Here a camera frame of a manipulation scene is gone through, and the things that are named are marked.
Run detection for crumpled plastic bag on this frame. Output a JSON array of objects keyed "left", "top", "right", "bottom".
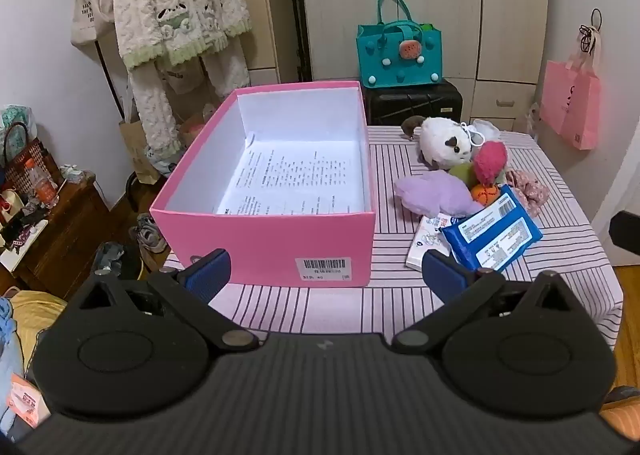
[{"left": 0, "top": 104, "right": 38, "bottom": 146}]

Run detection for woven basket bag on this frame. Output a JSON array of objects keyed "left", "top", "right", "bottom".
[{"left": 2, "top": 122, "right": 53, "bottom": 196}]

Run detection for striped tablecloth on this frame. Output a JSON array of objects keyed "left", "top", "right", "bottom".
[{"left": 162, "top": 128, "right": 623, "bottom": 351}]

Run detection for grey sneakers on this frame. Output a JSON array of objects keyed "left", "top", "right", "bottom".
[{"left": 132, "top": 212, "right": 168, "bottom": 253}]

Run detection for white plush toy brown patch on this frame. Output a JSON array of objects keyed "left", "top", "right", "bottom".
[{"left": 402, "top": 116, "right": 483, "bottom": 171}]

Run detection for pink strawberry plush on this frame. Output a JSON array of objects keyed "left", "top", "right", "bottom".
[{"left": 472, "top": 140, "right": 508, "bottom": 186}]

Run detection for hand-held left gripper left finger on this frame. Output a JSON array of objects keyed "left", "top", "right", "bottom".
[{"left": 75, "top": 247, "right": 261, "bottom": 355}]

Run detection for orange drink bottle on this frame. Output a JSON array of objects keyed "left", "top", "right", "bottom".
[{"left": 24, "top": 158, "right": 58, "bottom": 206}]

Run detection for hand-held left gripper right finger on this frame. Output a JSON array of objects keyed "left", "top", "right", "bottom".
[{"left": 390, "top": 250, "right": 577, "bottom": 356}]

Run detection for pink printed packet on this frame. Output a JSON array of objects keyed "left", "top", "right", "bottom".
[{"left": 7, "top": 375, "right": 51, "bottom": 428}]

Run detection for orange plush ball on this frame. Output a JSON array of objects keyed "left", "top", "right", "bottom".
[{"left": 470, "top": 184, "right": 501, "bottom": 206}]

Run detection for printed paper sheet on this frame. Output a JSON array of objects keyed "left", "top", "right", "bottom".
[{"left": 215, "top": 132, "right": 366, "bottom": 216}]

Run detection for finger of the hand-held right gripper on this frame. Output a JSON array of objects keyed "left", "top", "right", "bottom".
[{"left": 609, "top": 210, "right": 640, "bottom": 256}]

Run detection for cream fluffy pants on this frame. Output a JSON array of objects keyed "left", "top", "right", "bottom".
[{"left": 129, "top": 48, "right": 251, "bottom": 163}]

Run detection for teal felt handbag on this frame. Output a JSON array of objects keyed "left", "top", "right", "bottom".
[{"left": 356, "top": 0, "right": 444, "bottom": 88}]

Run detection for wooden nightstand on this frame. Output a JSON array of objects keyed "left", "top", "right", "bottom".
[{"left": 0, "top": 170, "right": 113, "bottom": 301}]

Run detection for brown paper bag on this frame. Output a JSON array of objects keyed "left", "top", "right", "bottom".
[{"left": 118, "top": 118, "right": 161, "bottom": 184}]

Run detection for black coat rack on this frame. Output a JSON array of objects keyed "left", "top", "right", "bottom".
[{"left": 74, "top": 0, "right": 127, "bottom": 122}]

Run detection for pink floral scrunchie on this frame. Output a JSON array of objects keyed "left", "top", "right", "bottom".
[{"left": 505, "top": 170, "right": 551, "bottom": 218}]

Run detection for blue cloth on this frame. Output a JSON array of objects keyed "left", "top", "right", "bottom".
[{"left": 0, "top": 295, "right": 26, "bottom": 436}]

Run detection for small green printed packet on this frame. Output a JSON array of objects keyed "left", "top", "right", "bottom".
[{"left": 60, "top": 164, "right": 96, "bottom": 183}]

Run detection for pink shopping bag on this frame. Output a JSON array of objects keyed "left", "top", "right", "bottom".
[{"left": 539, "top": 25, "right": 603, "bottom": 151}]

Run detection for cream gift pouch red ribbon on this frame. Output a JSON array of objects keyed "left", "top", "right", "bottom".
[{"left": 0, "top": 189, "right": 28, "bottom": 223}]

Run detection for white tissue packet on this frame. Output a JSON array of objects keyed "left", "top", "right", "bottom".
[{"left": 405, "top": 214, "right": 463, "bottom": 272}]

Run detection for yellow blanket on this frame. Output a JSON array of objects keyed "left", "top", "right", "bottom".
[{"left": 2, "top": 287, "right": 68, "bottom": 336}]

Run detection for purple plush toy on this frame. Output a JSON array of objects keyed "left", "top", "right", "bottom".
[{"left": 393, "top": 170, "right": 483, "bottom": 216}]

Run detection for green plush toy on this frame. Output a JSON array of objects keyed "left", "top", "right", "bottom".
[{"left": 448, "top": 162, "right": 478, "bottom": 186}]

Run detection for blue wet wipes packet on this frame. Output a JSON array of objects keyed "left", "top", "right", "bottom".
[{"left": 440, "top": 185, "right": 543, "bottom": 270}]

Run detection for black suitcase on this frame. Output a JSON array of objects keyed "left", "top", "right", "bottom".
[{"left": 362, "top": 79, "right": 463, "bottom": 127}]

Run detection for white mesh pouch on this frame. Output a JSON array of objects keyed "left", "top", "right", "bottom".
[{"left": 462, "top": 118, "right": 501, "bottom": 142}]

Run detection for pink cardboard box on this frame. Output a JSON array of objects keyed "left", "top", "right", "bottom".
[{"left": 150, "top": 80, "right": 377, "bottom": 288}]

